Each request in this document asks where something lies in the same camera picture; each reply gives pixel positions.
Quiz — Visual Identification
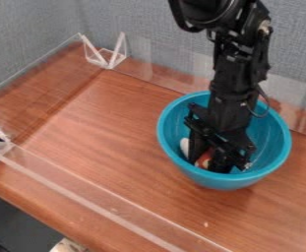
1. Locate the clear acrylic back barrier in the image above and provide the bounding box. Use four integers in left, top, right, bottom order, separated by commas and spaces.
77, 32, 306, 139

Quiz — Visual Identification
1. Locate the toy mushroom brown cap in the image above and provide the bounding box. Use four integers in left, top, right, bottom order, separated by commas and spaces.
180, 138, 212, 170

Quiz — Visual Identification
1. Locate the clear acrylic barrier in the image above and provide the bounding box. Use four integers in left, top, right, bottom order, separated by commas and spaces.
77, 32, 306, 139
0, 144, 230, 252

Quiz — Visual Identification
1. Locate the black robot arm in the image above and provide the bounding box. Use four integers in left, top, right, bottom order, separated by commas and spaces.
168, 0, 271, 173

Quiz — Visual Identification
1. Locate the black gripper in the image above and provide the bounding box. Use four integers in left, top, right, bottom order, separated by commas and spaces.
184, 101, 256, 173

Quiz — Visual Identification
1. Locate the blue plastic bowl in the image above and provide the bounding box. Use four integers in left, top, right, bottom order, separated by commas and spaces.
156, 91, 291, 190

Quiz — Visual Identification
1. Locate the clear acrylic corner bracket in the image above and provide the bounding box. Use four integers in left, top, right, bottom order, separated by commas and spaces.
78, 32, 127, 70

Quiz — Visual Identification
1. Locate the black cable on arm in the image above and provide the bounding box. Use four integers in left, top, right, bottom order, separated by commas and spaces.
246, 85, 271, 119

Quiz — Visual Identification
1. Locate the clear acrylic front barrier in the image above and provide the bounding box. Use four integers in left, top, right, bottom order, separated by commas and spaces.
0, 144, 230, 252

